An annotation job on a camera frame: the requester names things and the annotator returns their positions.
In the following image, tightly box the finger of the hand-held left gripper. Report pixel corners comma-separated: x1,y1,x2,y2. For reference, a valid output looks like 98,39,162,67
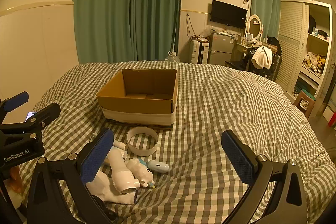
0,102,61,146
0,91,29,125

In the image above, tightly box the black bag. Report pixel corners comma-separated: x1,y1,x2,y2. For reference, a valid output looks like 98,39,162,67
268,37,282,55

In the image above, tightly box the black wall television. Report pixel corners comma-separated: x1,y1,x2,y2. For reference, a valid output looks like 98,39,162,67
211,0,247,29

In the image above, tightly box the white tube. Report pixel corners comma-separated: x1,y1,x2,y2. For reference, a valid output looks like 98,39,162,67
85,170,138,205

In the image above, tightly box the small brown stool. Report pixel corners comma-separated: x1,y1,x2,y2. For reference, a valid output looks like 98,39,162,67
293,90,315,118

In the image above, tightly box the white wardrobe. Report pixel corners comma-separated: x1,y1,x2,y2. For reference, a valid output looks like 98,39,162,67
276,0,334,119

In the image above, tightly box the white suitcase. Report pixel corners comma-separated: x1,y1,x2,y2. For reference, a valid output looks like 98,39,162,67
189,39,210,64

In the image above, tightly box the white earbuds case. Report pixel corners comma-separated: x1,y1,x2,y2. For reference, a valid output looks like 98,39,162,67
147,160,170,174

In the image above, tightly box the white blue packet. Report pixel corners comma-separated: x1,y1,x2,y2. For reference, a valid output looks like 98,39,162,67
126,158,155,189

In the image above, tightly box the person's left hand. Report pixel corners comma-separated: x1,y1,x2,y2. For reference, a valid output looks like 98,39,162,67
5,165,28,194

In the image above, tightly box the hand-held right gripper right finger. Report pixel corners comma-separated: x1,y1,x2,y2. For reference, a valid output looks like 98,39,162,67
221,130,307,224

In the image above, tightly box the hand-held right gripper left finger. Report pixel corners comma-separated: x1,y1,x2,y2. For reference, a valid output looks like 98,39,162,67
26,127,118,224

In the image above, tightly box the dressing table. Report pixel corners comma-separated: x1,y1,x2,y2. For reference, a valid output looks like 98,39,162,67
232,42,263,64

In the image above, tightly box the small grey fridge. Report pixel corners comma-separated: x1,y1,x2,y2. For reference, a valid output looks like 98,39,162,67
209,32,234,65

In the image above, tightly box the hanging wall cable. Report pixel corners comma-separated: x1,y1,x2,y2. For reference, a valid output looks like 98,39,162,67
186,13,196,39

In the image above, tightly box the white towel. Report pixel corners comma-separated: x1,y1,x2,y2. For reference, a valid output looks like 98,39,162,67
251,46,273,69

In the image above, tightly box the cardboard box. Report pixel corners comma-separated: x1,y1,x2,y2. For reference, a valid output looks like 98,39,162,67
96,68,179,131

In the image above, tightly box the white tape ring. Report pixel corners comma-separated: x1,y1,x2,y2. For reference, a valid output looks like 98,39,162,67
126,126,159,157

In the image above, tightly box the green checked blanket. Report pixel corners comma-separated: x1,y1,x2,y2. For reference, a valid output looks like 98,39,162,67
13,61,336,224

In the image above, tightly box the clear water jug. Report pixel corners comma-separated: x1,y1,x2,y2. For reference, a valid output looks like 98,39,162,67
165,51,181,62

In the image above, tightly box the black chair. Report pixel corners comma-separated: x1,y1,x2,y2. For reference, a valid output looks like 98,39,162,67
225,46,282,81

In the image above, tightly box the wide green curtain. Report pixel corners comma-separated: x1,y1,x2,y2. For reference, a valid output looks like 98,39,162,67
73,0,183,64

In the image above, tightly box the clear plastic bag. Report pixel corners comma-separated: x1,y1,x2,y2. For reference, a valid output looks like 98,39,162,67
199,25,218,39

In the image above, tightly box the oval white vanity mirror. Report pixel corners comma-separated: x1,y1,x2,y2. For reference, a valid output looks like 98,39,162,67
247,14,263,43

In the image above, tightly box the white bottle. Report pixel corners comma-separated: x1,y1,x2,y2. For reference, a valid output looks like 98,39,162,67
101,140,141,197

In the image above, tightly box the pile of clothes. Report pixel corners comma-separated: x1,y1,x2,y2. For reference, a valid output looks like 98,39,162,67
302,52,327,73

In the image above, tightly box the narrow teal curtain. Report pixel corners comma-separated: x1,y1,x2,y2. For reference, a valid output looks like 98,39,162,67
251,0,281,42

